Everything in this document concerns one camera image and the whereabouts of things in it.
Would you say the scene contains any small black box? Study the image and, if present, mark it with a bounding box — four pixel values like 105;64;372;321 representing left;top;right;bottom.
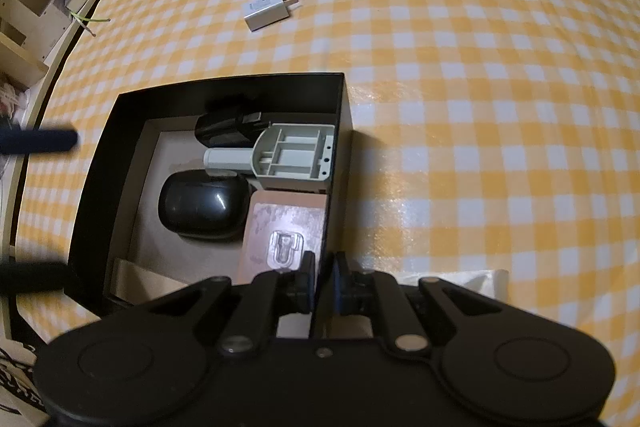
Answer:
194;109;271;149

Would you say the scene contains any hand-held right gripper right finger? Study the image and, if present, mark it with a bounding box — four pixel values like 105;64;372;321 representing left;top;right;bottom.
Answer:
322;251;503;361

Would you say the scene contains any yellow checked tablecloth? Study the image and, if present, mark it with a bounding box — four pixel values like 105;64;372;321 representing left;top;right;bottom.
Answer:
14;0;640;427

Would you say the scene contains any white paper sheet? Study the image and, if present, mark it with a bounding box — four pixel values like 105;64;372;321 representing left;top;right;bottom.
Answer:
400;266;512;309

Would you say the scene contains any black cardboard box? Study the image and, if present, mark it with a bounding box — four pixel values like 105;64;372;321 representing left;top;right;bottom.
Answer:
66;72;356;324

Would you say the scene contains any white charger plug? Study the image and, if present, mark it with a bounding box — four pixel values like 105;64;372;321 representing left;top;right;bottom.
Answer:
243;0;303;32

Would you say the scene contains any light wooden block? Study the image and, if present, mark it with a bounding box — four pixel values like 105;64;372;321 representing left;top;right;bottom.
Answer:
111;258;201;304

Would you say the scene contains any pink card with clear hook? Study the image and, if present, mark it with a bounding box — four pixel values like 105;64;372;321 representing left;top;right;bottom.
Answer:
232;192;331;289

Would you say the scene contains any grey plastic bracket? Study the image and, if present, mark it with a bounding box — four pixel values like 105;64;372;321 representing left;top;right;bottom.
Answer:
202;123;337;194

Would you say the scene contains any black and white printed bag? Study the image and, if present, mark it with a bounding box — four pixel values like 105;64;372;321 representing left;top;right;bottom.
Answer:
0;338;52;427

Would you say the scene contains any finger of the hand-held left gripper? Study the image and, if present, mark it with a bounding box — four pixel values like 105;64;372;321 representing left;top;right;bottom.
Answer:
0;125;81;154
0;260;72;296

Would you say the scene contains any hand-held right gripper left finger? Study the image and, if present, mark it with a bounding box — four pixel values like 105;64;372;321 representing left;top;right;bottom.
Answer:
134;251;317;359

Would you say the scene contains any black oval case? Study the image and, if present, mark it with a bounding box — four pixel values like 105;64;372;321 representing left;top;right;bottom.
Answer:
157;170;251;242

